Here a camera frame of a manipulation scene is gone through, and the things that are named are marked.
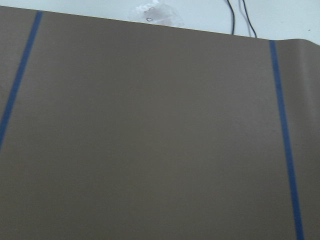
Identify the clear plastic bag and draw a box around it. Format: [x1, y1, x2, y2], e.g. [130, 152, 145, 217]
[127, 0, 184, 28]

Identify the blue tape line right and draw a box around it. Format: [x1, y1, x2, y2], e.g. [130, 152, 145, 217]
[268, 40, 305, 240]

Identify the blue tape line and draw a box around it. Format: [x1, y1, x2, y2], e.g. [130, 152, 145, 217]
[0, 10, 43, 148]
[268, 40, 305, 240]

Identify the thin black cable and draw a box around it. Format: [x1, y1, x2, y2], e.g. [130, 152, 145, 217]
[225, 0, 236, 35]
[240, 0, 258, 38]

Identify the blue tape line left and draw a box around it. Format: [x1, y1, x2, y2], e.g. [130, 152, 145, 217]
[0, 10, 43, 148]

